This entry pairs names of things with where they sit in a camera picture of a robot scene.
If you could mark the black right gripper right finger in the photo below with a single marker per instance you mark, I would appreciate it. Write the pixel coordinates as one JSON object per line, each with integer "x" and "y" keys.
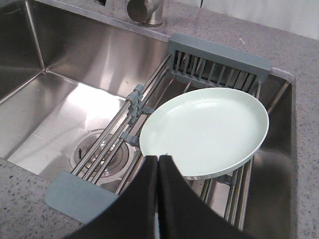
{"x": 182, "y": 214}

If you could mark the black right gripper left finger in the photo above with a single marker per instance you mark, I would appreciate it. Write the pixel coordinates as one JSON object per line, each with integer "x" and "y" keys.
{"x": 132, "y": 215}

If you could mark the light green round plate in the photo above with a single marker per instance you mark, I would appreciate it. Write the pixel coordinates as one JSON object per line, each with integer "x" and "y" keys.
{"x": 207, "y": 132}

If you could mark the grey sink dish rack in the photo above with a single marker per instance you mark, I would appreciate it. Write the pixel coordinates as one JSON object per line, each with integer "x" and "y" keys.
{"x": 105, "y": 162}

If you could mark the stainless steel sink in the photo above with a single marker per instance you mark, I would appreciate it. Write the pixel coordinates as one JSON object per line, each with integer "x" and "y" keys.
{"x": 64, "y": 76}

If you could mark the steel kitchen faucet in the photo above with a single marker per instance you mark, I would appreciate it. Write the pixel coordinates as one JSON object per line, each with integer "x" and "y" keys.
{"x": 147, "y": 12}

